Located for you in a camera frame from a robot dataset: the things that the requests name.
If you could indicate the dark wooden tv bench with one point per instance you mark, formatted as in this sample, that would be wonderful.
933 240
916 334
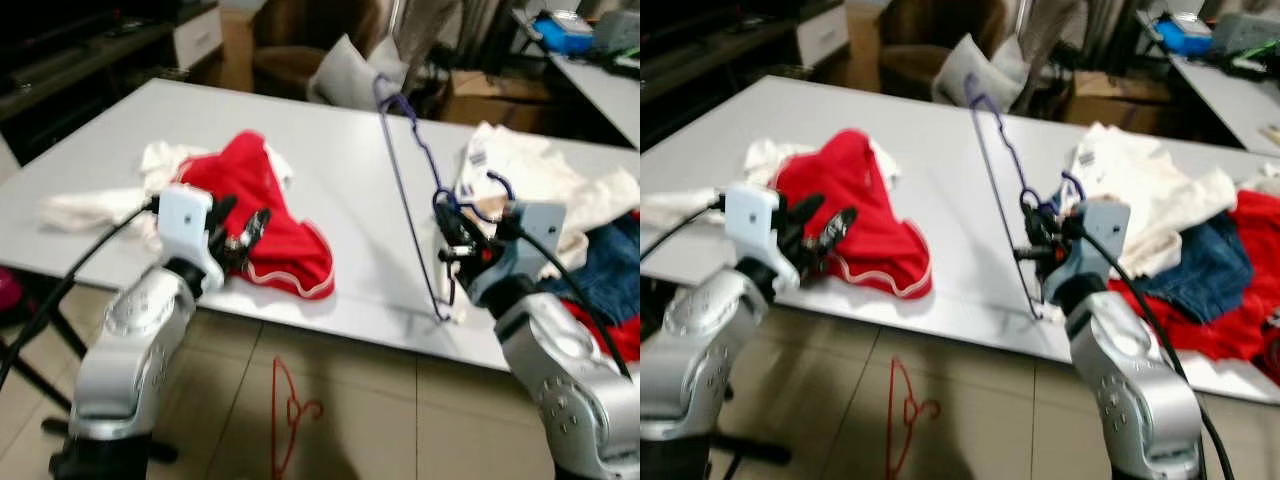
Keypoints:
60 60
700 60

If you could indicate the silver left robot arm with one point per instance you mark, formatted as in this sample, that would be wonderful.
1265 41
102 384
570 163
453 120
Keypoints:
700 340
130 340

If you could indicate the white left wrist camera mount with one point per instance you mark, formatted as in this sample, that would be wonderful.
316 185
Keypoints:
185 220
750 220

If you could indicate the white crumpled cloth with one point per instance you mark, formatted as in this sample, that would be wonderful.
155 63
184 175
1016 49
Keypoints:
680 205
90 208

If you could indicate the white drawer front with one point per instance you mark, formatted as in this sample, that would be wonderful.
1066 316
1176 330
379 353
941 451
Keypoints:
198 35
822 35

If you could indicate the plain red garment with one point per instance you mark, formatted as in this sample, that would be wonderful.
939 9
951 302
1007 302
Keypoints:
620 335
1240 330

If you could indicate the grey pillow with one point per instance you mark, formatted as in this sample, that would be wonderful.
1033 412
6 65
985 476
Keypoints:
970 75
350 75

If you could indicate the beige hanging curtain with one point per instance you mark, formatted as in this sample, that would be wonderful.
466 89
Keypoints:
1070 25
450 25

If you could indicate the brown armchair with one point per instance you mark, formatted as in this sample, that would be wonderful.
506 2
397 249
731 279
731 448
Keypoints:
930 35
300 40

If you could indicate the blue denim jeans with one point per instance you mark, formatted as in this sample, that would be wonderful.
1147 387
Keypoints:
1200 270
610 270

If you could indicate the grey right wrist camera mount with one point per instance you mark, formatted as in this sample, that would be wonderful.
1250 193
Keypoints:
1100 235
540 225

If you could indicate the grey green bag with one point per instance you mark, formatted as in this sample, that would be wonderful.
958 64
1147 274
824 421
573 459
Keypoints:
1245 35
618 30

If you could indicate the brown cardboard box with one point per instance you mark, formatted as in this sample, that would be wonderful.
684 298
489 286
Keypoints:
490 95
1110 100

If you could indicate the blue plastic item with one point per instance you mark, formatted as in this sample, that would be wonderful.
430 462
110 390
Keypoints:
565 38
1185 38

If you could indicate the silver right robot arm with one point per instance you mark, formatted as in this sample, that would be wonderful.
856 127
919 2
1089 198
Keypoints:
1140 400
560 370

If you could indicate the white printed shirt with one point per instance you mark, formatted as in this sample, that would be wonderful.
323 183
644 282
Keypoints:
540 170
1140 170

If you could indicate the magenta round appliance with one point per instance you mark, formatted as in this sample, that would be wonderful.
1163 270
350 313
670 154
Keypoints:
8 290

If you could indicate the red garment white trim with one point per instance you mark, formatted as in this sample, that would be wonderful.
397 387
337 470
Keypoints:
260 220
860 220

